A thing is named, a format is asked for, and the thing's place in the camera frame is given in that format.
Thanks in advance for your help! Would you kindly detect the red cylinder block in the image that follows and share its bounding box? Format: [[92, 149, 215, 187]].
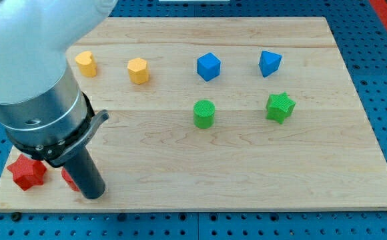
[[61, 168, 79, 192]]

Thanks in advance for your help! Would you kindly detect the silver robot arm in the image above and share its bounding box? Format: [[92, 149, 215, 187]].
[[0, 0, 116, 147]]

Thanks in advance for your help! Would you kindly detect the green star block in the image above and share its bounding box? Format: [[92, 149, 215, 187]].
[[266, 92, 296, 124]]

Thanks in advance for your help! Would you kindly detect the red star block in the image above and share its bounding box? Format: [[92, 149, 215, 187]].
[[7, 154, 47, 191]]

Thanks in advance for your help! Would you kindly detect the wooden board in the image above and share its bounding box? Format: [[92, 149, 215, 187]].
[[0, 17, 387, 213]]

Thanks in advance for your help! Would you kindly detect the green cylinder block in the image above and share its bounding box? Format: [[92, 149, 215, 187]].
[[193, 99, 216, 129]]

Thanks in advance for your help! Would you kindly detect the blue cube block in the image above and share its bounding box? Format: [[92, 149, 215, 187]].
[[197, 53, 221, 81]]

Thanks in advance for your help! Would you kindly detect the yellow hexagon block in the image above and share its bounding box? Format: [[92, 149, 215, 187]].
[[127, 58, 149, 85]]

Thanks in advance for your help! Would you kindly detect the blue triangle block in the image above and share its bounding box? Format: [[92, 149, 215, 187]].
[[258, 51, 282, 77]]

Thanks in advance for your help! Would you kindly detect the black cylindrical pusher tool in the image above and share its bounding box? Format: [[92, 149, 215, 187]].
[[63, 148, 105, 199]]

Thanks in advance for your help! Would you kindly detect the yellow heart block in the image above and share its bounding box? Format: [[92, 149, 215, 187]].
[[75, 51, 97, 77]]

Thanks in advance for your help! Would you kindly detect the black tool clamp with lever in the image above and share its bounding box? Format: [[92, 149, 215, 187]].
[[7, 93, 109, 167]]

